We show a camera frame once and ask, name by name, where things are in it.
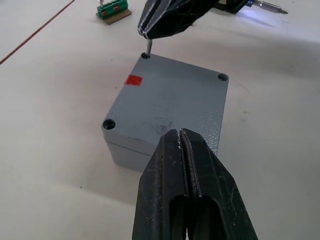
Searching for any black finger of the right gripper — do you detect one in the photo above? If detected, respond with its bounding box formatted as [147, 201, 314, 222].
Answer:
[137, 0, 171, 35]
[147, 0, 218, 40]

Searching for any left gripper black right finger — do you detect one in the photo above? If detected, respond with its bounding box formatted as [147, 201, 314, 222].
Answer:
[181, 128, 260, 240]

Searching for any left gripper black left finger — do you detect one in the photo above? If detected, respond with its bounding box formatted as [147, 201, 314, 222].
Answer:
[131, 128, 188, 240]

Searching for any grey metal box base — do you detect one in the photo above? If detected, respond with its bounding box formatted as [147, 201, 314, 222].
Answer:
[105, 107, 226, 173]

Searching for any green screw holder block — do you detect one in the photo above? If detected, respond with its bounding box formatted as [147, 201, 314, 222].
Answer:
[96, 0, 129, 19]

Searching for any grey metal box lid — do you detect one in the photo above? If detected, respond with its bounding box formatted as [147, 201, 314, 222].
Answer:
[101, 52, 230, 156]

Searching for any electric screwdriver with silver bit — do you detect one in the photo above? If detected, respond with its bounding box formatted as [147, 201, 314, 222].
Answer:
[216, 0, 290, 16]

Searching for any brown cardboard piece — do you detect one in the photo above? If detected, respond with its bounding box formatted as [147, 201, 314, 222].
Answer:
[94, 9, 133, 26]

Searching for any red square sticker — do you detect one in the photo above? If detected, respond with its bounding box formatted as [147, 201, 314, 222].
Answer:
[125, 74, 143, 87]

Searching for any brown tape line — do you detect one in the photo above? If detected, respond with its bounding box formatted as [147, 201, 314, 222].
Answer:
[0, 0, 76, 65]

